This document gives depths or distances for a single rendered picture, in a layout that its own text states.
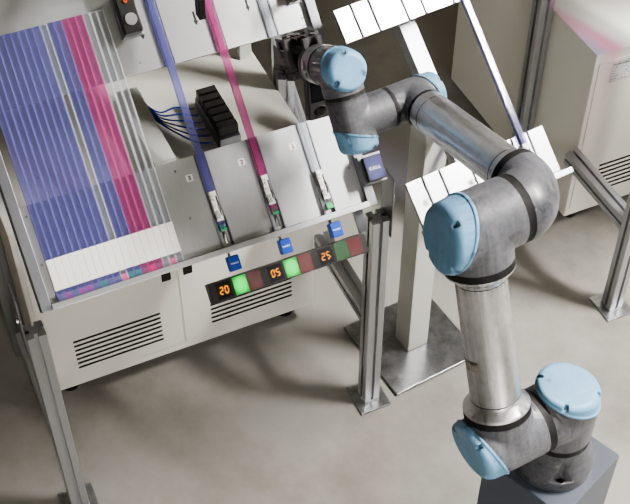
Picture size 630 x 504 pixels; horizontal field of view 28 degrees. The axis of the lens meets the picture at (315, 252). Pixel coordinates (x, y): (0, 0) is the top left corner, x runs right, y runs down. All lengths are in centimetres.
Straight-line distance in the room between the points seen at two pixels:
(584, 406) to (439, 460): 89
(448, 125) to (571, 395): 51
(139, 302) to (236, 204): 57
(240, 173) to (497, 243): 72
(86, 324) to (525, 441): 120
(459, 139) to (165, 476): 125
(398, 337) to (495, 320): 120
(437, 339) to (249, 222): 90
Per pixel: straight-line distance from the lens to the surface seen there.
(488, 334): 203
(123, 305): 295
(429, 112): 221
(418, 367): 317
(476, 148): 211
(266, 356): 320
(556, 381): 222
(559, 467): 232
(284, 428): 307
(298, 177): 251
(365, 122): 223
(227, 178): 248
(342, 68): 218
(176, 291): 298
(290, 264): 251
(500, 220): 193
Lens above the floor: 253
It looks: 48 degrees down
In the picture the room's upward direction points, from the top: straight up
